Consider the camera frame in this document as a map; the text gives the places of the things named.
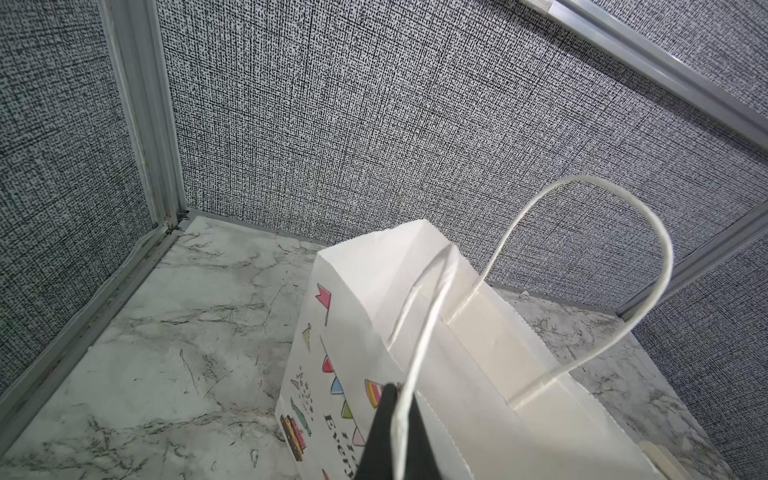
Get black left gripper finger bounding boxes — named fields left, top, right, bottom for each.
left=354, top=383, right=442, bottom=480

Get white paper gift bag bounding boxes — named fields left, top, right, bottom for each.
left=274, top=174, right=674, bottom=480

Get aluminium cage frame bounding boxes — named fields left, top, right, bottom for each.
left=0, top=0, right=768, bottom=457

